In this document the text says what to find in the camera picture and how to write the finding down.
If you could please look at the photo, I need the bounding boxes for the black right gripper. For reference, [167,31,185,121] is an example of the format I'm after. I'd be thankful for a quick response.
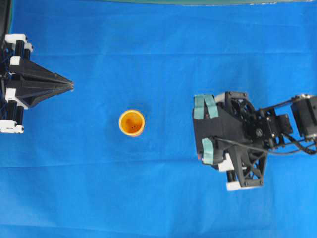
[193,92,293,191]

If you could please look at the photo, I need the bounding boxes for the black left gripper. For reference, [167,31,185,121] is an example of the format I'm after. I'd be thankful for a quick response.
[0,34,74,134]

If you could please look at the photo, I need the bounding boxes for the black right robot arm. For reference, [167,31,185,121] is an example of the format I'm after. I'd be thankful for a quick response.
[192,91,317,191]

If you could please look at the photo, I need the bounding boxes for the blue table cloth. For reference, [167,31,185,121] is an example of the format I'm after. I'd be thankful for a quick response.
[0,0,317,238]

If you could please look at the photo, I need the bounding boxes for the black cable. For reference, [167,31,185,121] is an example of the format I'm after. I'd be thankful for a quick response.
[215,133,317,156]

